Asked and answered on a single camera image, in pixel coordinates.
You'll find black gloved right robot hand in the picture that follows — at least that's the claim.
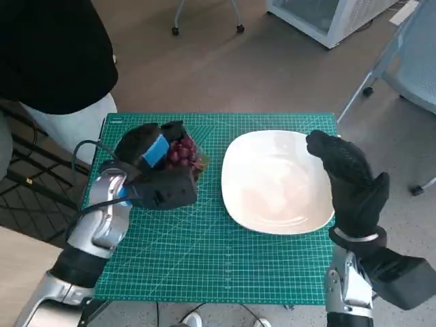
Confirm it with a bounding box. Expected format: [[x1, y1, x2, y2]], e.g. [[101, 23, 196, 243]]
[[305, 129, 390, 240]]

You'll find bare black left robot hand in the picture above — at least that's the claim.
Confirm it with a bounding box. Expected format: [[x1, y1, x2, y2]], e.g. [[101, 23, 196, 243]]
[[114, 119, 191, 172]]

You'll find red toy grape bunch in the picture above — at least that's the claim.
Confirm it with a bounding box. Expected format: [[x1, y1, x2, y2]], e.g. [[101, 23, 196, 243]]
[[164, 137, 211, 178]]

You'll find white square plate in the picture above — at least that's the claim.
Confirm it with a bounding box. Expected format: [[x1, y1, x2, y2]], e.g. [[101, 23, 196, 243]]
[[221, 129, 337, 236]]

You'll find black patterned floor mat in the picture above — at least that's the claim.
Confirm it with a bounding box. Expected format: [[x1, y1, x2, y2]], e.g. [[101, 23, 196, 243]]
[[0, 98, 104, 243]]

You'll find green cutting mat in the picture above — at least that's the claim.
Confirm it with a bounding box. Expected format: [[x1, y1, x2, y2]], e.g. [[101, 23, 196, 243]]
[[92, 112, 339, 307]]

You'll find person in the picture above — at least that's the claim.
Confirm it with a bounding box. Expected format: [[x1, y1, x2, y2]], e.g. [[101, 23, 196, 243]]
[[0, 0, 120, 167]]

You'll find grey mesh chair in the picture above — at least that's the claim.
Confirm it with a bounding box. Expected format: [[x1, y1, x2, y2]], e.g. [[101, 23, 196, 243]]
[[336, 0, 436, 197]]

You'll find office chair with casters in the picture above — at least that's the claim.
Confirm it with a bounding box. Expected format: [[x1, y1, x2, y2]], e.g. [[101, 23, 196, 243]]
[[171, 0, 246, 37]]

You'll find light wooden desk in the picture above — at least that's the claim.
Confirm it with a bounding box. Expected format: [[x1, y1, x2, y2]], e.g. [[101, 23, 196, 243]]
[[0, 225, 66, 327]]

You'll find white glass-front cabinet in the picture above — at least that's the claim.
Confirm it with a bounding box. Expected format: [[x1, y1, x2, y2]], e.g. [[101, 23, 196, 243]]
[[266, 0, 420, 50]]

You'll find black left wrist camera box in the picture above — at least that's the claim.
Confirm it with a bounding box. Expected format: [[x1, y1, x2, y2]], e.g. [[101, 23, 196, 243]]
[[123, 166, 198, 210]]

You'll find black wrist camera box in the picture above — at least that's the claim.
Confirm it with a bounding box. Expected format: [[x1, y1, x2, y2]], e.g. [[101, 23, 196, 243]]
[[123, 166, 198, 210], [360, 246, 436, 311]]

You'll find black looping arm cable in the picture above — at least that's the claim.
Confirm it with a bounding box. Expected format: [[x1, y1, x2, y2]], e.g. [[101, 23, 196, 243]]
[[70, 139, 119, 175]]

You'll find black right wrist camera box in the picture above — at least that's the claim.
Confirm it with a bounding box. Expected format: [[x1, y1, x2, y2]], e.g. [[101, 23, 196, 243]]
[[360, 246, 436, 311]]

